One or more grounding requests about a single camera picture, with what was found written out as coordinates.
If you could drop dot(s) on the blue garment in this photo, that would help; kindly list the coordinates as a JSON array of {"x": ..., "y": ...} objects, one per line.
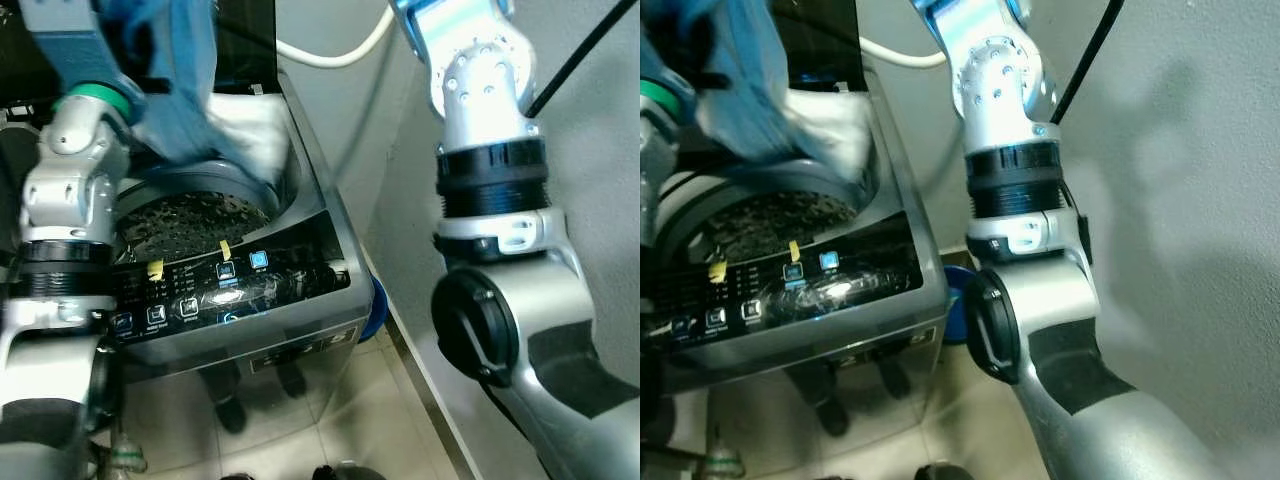
[
  {"x": 755, "y": 80},
  {"x": 185, "y": 90}
]

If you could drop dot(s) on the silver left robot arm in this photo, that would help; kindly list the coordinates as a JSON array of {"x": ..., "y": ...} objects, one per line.
[
  {"x": 662, "y": 150},
  {"x": 65, "y": 190}
]

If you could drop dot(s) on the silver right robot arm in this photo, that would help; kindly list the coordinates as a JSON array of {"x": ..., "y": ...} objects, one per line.
[
  {"x": 1030, "y": 220},
  {"x": 500, "y": 200}
]

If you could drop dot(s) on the dark patterned clothes in drum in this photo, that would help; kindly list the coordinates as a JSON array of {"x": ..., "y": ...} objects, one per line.
[
  {"x": 195, "y": 225},
  {"x": 790, "y": 220}
]

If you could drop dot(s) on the grey top-load washing machine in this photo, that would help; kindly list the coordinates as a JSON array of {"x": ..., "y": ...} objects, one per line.
[
  {"x": 250, "y": 290},
  {"x": 850, "y": 290}
]

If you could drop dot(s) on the blue plastic basin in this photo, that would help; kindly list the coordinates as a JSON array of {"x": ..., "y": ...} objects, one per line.
[
  {"x": 958, "y": 305},
  {"x": 376, "y": 308}
]

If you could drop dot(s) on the clear plastic bottle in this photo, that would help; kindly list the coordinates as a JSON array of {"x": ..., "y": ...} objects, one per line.
[
  {"x": 127, "y": 455},
  {"x": 722, "y": 458}
]

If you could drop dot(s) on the robot right leg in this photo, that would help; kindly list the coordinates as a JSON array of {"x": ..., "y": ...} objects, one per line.
[
  {"x": 945, "y": 473},
  {"x": 350, "y": 472}
]

